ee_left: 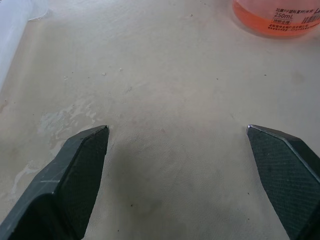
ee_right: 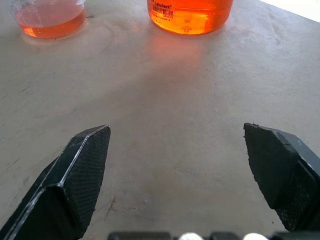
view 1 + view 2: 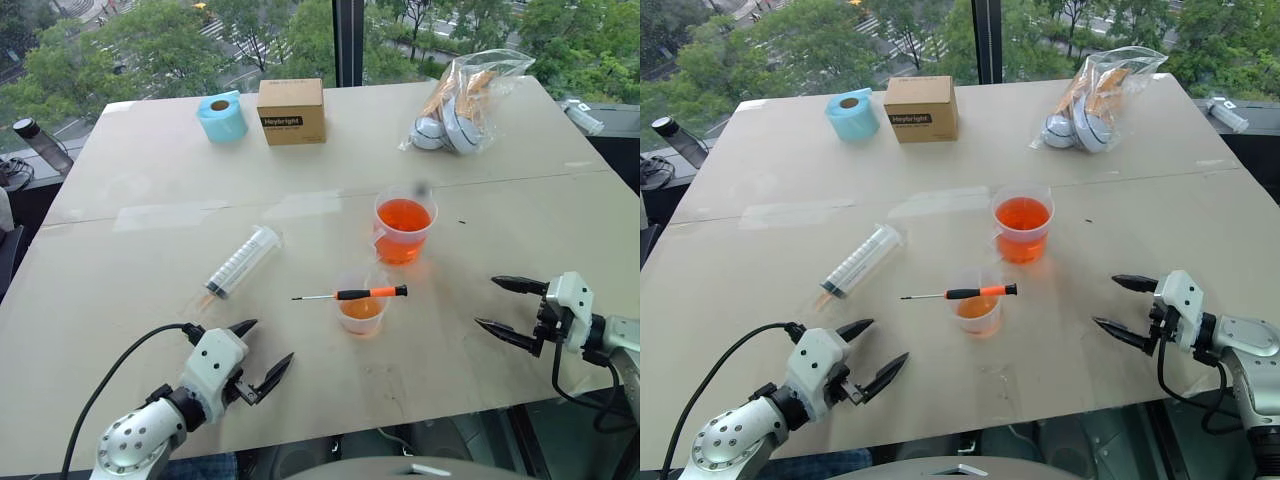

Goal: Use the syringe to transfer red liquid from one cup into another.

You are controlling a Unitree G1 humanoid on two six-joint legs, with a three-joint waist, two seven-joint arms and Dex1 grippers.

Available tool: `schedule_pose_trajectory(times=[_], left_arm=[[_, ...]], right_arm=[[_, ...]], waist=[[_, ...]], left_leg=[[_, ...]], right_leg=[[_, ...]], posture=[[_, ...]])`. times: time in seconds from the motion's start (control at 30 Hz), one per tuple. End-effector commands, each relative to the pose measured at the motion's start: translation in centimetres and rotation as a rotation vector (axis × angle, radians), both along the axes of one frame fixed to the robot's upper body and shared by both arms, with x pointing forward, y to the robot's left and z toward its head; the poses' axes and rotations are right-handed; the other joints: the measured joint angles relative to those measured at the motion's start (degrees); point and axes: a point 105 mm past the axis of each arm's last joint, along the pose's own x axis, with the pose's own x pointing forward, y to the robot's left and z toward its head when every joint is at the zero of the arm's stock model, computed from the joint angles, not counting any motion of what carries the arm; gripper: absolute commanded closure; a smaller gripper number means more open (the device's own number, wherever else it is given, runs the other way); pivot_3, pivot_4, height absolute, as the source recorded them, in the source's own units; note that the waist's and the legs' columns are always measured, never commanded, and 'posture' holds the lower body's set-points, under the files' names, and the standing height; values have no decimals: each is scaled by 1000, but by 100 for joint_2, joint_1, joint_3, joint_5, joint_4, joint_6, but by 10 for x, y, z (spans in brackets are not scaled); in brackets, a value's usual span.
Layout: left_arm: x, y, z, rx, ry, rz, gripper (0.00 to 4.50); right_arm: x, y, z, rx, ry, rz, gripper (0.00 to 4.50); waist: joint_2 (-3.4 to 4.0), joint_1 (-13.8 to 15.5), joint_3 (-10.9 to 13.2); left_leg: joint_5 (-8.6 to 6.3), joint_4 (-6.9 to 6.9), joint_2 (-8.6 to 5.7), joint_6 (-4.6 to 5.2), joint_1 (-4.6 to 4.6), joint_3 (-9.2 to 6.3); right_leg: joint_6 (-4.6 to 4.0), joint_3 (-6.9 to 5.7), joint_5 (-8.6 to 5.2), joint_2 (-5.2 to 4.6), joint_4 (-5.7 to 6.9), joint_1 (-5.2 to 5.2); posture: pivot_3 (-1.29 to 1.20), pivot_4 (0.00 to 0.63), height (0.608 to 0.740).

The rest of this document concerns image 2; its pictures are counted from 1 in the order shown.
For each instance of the small beaker with orange liquid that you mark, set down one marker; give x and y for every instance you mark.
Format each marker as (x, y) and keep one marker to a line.
(50, 22)

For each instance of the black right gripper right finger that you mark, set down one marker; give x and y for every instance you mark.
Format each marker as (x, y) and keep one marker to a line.
(282, 170)

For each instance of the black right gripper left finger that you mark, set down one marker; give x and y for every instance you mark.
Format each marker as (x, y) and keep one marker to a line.
(75, 180)

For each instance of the large beaker with orange liquid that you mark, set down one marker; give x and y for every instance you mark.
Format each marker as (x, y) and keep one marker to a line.
(190, 17)

